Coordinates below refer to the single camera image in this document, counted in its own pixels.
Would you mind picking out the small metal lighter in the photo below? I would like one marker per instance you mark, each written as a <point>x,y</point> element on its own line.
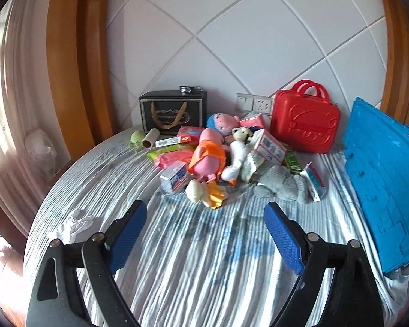
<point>185,89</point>

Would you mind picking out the red bear suitcase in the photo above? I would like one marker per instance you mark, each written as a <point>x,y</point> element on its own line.
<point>305,118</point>

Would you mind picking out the white wall socket panel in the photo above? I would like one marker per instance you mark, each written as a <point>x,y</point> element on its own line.
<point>254,103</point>

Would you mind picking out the black gift box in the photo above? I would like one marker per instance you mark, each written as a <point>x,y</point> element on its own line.
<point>169,110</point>

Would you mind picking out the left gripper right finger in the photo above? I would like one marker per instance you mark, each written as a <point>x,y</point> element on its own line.
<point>353,298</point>

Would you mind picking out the cream yellow plush toy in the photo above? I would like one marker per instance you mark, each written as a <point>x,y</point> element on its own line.
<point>209,193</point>

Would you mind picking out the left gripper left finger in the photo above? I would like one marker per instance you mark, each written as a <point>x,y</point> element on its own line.
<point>57,299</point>

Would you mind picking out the grey plush toy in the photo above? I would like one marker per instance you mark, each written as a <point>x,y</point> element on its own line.
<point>277,181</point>

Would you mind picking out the blue hat pig plush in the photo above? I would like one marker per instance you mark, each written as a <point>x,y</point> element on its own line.
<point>223,123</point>

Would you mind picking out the green carton box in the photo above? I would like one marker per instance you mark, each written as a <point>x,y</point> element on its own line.
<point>291,161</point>

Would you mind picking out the clear cotton swab box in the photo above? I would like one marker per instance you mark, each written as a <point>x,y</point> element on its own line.
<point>172,177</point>

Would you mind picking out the white curtain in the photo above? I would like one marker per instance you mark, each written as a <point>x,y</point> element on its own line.
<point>27,154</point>

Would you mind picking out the red teal medicine box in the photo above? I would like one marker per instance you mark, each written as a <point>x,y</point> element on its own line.
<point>314,184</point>

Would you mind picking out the white red ointment box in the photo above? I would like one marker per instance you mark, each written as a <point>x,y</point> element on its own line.
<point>173,141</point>

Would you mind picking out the blue plastic storage crate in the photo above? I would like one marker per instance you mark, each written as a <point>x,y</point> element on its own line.
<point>377,150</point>

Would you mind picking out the white duck plush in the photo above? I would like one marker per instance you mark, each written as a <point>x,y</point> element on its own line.
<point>238,152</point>

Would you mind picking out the pink pouch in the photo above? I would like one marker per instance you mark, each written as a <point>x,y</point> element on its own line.
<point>167,159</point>

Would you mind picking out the orange dress pig plush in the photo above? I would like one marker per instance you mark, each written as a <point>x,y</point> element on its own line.
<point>209,157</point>

